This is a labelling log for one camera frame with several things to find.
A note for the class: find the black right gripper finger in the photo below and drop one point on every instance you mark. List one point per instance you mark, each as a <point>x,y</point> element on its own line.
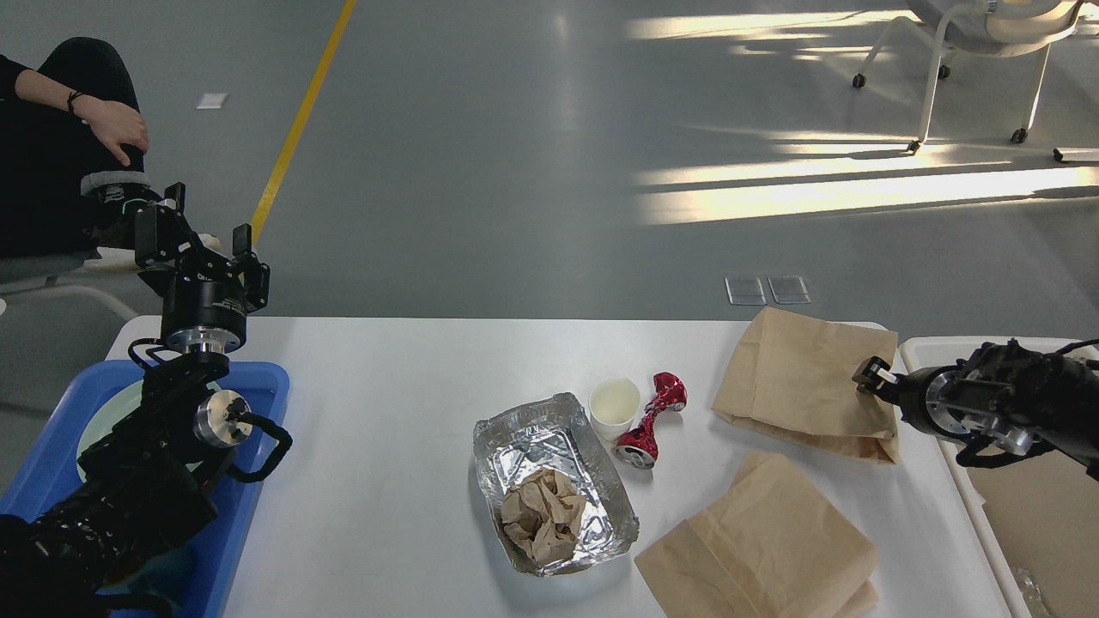
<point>874,377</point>

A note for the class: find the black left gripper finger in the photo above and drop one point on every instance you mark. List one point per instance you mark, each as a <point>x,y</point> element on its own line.
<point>248,278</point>
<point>166,247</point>

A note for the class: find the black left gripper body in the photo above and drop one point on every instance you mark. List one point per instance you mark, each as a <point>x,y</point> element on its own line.
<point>201,315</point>

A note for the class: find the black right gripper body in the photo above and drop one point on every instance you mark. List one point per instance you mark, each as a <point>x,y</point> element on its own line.
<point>917,396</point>

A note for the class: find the brown paper bag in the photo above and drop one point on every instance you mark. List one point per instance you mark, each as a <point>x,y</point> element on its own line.
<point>773,546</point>
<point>791,377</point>

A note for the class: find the light green plate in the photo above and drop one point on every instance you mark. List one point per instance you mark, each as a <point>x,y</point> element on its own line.
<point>101,424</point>

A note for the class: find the seated person's forearm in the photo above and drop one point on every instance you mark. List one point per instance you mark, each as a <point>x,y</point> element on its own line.
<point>32,87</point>

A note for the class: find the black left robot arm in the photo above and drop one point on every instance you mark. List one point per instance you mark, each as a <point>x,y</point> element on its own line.
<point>149,483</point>

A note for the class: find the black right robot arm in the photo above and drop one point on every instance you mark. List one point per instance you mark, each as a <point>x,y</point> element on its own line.
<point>1003,404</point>

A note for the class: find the seated person's hand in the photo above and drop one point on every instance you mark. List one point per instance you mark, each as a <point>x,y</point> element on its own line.
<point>115,125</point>

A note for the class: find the black and white shoe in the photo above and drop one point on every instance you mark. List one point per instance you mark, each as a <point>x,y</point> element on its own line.
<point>116,198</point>

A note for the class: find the seated person's black trousers leg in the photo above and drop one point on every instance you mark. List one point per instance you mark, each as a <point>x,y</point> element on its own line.
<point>48,154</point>

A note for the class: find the white plastic bin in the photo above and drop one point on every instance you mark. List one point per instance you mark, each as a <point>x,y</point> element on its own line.
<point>1037,524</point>

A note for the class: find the small white paper cup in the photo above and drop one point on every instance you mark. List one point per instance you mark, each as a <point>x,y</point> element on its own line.
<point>613,406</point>

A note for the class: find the blue plastic tray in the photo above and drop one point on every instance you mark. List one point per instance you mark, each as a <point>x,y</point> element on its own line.
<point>49,474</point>

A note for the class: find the aluminium foil tray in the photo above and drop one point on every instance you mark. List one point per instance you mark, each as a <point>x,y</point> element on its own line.
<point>555,434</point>

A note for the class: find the crumpled brown paper in tray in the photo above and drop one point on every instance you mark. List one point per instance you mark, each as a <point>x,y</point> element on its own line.
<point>542,517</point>

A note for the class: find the white chair on castors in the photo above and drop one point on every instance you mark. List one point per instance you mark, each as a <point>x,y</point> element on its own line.
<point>985,29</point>

